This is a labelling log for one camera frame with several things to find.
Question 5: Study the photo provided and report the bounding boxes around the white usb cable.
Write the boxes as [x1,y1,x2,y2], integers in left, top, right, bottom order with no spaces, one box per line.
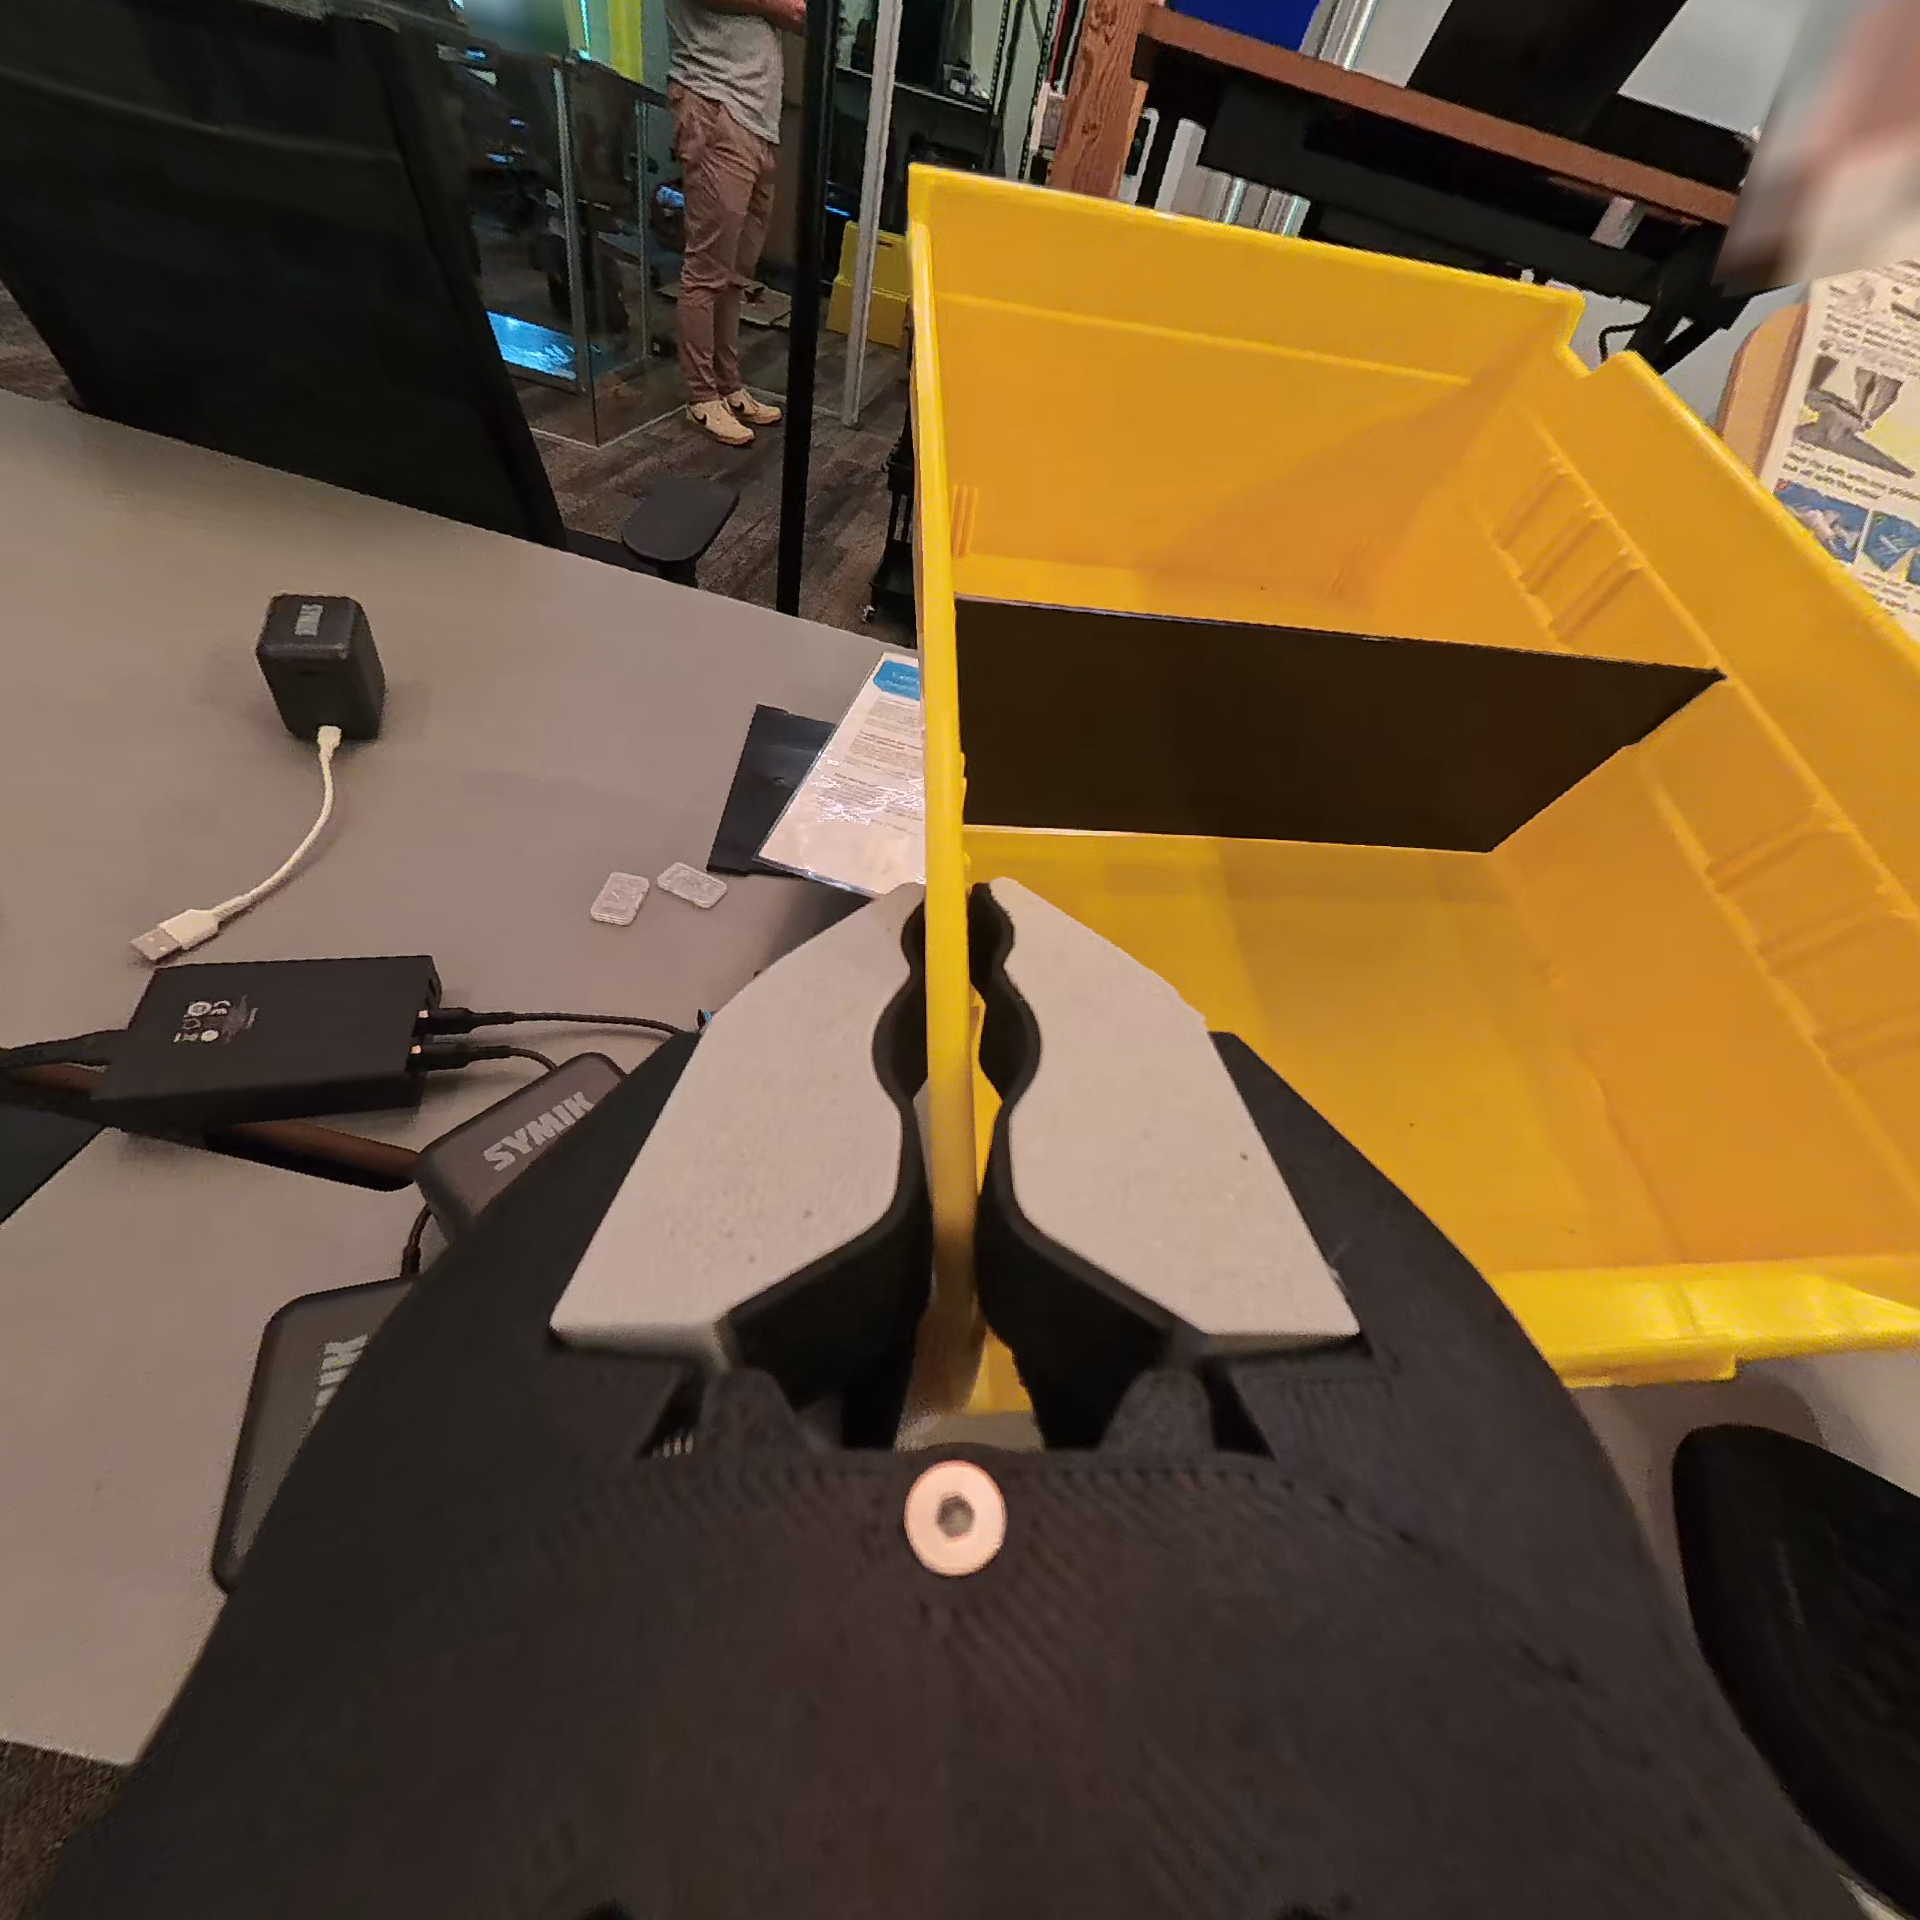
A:
[130,723,349,965]

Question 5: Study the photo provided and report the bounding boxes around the black bin divider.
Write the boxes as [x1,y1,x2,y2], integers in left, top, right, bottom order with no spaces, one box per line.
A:
[950,594,1728,855]

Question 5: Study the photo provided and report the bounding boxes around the wooden document stand board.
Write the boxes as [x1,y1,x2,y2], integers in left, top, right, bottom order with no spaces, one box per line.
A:
[1714,298,1920,633]

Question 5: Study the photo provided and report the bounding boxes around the black usb hub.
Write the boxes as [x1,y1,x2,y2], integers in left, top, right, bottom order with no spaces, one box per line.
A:
[89,955,445,1122]

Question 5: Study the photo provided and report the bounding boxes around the black power adapter cube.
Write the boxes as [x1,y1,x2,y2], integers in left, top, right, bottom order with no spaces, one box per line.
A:
[256,591,388,745]

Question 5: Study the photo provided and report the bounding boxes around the wooden desk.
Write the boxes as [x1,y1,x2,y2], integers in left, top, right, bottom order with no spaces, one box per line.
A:
[1048,0,1764,325]

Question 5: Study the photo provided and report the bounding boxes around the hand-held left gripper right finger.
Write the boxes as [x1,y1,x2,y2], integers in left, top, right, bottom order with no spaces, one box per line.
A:
[968,878,1364,1448]

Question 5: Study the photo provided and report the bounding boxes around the black flat pouch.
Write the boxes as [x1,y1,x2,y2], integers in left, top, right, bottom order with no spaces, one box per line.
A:
[704,702,834,879]

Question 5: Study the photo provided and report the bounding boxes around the black metal post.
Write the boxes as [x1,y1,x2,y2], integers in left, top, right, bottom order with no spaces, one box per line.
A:
[772,0,845,619]

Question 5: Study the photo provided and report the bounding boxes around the laminated paper sheet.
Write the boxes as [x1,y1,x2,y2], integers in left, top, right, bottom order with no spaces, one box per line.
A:
[757,650,928,895]

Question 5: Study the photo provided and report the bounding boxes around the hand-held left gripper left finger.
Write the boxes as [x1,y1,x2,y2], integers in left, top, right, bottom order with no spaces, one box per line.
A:
[552,882,939,1448]

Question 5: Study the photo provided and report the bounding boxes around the printed instruction sheet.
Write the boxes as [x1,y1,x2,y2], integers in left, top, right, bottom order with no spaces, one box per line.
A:
[1766,258,1920,619]

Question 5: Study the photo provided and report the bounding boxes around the yellow plastic storage bin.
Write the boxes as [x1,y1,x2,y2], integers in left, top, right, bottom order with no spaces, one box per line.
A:
[902,161,1920,1419]

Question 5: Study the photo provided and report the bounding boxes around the black office chair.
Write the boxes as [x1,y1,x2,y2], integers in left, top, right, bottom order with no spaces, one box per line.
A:
[0,0,740,590]

